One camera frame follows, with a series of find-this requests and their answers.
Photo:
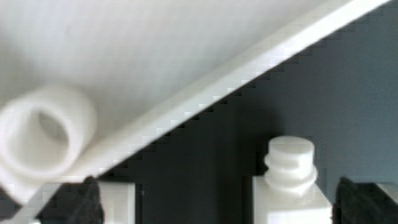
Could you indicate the white desk tabletop panel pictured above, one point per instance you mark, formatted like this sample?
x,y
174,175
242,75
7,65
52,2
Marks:
x,y
117,65

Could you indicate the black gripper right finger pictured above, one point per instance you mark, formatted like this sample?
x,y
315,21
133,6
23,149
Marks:
x,y
366,203

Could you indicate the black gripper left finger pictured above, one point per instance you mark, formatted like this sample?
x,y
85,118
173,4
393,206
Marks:
x,y
73,207

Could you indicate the white desk leg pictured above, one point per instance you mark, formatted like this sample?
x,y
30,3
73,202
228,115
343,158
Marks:
x,y
290,202

